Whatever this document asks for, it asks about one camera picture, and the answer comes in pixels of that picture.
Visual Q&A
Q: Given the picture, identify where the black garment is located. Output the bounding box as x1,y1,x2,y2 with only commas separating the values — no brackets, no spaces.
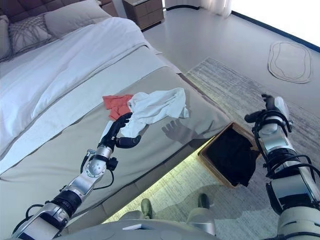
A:
206,124,258,188

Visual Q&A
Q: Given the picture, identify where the grey streaked rug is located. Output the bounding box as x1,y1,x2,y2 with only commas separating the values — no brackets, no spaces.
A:
102,56,320,240

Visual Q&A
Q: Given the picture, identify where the white oval floor mat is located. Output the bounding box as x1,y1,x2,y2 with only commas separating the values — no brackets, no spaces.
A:
267,40,313,84

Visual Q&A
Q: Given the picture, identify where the brown wooden nightstand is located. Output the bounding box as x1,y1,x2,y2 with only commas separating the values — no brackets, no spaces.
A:
122,0,165,31

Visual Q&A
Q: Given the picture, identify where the black floor rail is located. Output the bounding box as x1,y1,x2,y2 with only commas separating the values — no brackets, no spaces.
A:
166,6,320,51

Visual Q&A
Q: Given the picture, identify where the grey robot torso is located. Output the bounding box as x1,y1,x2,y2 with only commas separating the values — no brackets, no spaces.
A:
53,214,218,240

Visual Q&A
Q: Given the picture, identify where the brown upholstered bed frame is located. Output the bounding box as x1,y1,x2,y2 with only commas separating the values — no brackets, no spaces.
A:
63,48,232,235

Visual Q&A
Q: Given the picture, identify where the large beige pillow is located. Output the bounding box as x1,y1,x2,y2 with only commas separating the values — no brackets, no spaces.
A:
0,14,12,61

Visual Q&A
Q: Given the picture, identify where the white textured bed sheet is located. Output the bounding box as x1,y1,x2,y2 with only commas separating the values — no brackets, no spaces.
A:
0,44,181,173

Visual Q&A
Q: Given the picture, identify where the white garment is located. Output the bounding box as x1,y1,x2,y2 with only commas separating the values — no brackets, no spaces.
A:
121,87,191,138

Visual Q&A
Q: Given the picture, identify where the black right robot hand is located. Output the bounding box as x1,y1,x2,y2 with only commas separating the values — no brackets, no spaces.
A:
244,93,291,123

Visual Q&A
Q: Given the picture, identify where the cream drape curtain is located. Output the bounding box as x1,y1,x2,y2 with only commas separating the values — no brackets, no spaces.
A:
209,0,233,17

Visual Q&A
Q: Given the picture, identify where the orange red garment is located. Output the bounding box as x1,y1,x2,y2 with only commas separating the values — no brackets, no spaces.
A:
102,94,133,121

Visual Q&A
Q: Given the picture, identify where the brown tufted headboard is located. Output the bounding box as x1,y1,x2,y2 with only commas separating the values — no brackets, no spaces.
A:
0,0,101,26

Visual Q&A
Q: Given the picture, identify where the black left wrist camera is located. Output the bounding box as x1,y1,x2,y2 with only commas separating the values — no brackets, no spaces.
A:
107,157,119,171

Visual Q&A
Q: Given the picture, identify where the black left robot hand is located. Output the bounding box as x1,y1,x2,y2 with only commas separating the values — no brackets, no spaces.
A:
99,112,142,151

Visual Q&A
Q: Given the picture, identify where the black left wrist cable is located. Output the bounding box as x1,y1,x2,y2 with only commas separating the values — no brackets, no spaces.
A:
93,168,115,190

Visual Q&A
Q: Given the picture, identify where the white duvet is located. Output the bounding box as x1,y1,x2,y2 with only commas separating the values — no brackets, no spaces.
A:
0,16,151,157

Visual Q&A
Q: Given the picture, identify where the bed with beige cover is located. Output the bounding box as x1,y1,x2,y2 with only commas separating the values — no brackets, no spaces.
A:
0,66,231,227

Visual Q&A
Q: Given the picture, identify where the grey patterned cushion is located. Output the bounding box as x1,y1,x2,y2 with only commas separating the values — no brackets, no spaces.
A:
7,13,53,55

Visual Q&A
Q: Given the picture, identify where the silver right robot leg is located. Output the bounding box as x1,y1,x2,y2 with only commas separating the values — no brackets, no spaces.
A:
186,193,217,235

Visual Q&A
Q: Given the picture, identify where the silver robot leg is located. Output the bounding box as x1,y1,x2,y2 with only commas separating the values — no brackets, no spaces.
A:
186,193,217,235
119,198,154,222

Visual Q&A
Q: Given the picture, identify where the silver left robot leg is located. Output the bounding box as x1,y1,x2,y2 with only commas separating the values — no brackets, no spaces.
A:
119,198,154,222

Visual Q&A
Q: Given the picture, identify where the brown wicker basket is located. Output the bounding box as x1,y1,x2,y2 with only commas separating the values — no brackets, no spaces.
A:
198,121,262,189

